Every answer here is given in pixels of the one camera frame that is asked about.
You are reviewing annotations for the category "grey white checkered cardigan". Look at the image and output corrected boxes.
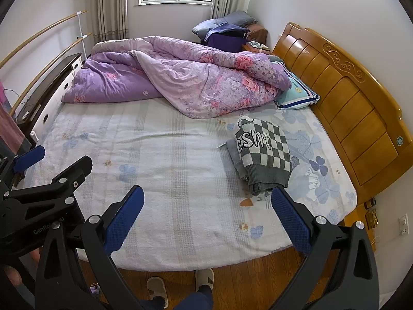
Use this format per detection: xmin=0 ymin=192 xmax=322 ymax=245
xmin=234 ymin=115 xmax=292 ymax=197

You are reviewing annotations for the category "white barre post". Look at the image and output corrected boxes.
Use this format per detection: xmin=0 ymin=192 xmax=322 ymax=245
xmin=76 ymin=11 xmax=88 ymax=60

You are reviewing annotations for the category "purple floral quilt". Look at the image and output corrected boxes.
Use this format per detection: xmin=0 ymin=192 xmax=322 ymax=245
xmin=61 ymin=35 xmax=292 ymax=118

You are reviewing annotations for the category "dark purple cloth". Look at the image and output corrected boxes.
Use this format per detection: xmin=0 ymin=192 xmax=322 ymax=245
xmin=203 ymin=24 xmax=250 ymax=52

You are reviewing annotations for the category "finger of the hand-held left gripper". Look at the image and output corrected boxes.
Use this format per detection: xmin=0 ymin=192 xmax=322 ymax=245
xmin=0 ymin=145 xmax=46 ymax=189
xmin=5 ymin=156 xmax=93 ymax=209

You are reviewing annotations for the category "grey folded garment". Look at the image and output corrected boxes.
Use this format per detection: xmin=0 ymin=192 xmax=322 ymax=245
xmin=226 ymin=139 xmax=251 ymax=182

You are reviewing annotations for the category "light blue striped pillow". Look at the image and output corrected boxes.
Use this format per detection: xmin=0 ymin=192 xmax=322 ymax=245
xmin=274 ymin=65 xmax=321 ymax=110

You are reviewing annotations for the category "wooden nightstand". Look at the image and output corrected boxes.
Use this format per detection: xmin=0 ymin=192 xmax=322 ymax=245
xmin=242 ymin=40 xmax=273 ymax=54

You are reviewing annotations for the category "person's left leg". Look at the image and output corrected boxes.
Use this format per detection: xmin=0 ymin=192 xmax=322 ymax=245
xmin=142 ymin=296 xmax=163 ymax=310

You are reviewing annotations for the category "gold wall socket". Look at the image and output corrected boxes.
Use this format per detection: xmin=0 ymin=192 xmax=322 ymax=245
xmin=364 ymin=208 xmax=379 ymax=230

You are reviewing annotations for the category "person's left hand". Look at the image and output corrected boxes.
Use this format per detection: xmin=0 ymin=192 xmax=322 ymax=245
xmin=0 ymin=248 xmax=42 ymax=289

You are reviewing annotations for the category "wooden bed headboard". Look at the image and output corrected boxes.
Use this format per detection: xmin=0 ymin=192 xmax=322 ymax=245
xmin=273 ymin=22 xmax=404 ymax=197

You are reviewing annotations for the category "dark topped white cabinet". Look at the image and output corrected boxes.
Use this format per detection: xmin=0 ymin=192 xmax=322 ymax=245
xmin=16 ymin=52 xmax=83 ymax=146

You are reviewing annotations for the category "blue grey pillow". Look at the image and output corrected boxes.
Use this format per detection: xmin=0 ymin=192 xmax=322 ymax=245
xmin=192 ymin=11 xmax=255 ymax=36

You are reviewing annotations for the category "black set-top box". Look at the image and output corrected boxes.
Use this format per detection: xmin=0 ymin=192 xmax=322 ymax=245
xmin=21 ymin=102 xmax=42 ymax=117

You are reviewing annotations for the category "person's leg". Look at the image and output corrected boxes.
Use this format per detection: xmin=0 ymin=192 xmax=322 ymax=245
xmin=142 ymin=296 xmax=163 ymax=310
xmin=185 ymin=292 xmax=214 ymax=310

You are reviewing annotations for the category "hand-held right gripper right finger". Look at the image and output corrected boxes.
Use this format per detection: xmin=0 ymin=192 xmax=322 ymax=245
xmin=271 ymin=185 xmax=379 ymax=310

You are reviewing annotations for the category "person's right leg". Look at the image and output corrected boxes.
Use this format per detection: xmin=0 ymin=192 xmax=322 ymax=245
xmin=185 ymin=292 xmax=214 ymax=310

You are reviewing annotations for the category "brown pillow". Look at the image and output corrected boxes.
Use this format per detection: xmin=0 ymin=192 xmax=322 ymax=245
xmin=247 ymin=22 xmax=268 ymax=42

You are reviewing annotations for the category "beige slipper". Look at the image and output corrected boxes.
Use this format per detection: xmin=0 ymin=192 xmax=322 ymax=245
xmin=195 ymin=268 xmax=215 ymax=294
xmin=147 ymin=276 xmax=170 ymax=309

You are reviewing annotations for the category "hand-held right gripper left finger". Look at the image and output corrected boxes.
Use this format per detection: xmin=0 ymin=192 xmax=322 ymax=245
xmin=34 ymin=185 xmax=146 ymax=310

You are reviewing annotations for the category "pink grey towel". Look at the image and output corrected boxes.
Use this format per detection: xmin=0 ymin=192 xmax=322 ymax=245
xmin=0 ymin=81 xmax=31 ymax=156

